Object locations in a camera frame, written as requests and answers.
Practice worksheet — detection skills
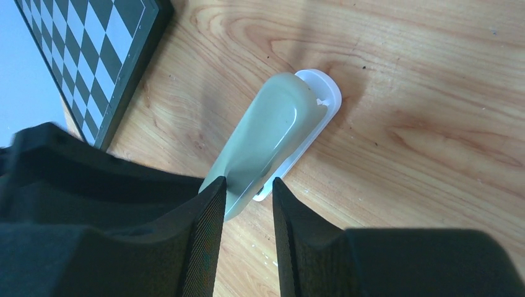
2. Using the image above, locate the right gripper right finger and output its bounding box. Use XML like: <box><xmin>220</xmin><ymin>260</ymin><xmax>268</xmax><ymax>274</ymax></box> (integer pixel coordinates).
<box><xmin>272</xmin><ymin>178</ymin><xmax>524</xmax><ymax>296</ymax></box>

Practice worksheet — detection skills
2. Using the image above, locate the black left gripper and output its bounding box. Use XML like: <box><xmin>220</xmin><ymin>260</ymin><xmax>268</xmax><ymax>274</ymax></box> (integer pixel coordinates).
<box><xmin>1</xmin><ymin>123</ymin><xmax>202</xmax><ymax>230</ymax></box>

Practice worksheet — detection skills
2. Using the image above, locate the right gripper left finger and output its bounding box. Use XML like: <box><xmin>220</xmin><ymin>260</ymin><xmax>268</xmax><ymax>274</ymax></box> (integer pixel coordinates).
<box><xmin>1</xmin><ymin>177</ymin><xmax>227</xmax><ymax>296</ymax></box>

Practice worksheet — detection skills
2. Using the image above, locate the grey white stapler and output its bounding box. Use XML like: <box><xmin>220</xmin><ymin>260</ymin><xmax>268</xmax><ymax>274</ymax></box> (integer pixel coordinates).
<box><xmin>201</xmin><ymin>69</ymin><xmax>342</xmax><ymax>221</ymax></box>

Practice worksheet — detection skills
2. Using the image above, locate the black white checkerboard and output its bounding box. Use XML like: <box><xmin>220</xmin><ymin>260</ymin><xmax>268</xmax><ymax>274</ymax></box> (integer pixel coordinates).
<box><xmin>16</xmin><ymin>0</ymin><xmax>175</xmax><ymax>150</ymax></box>

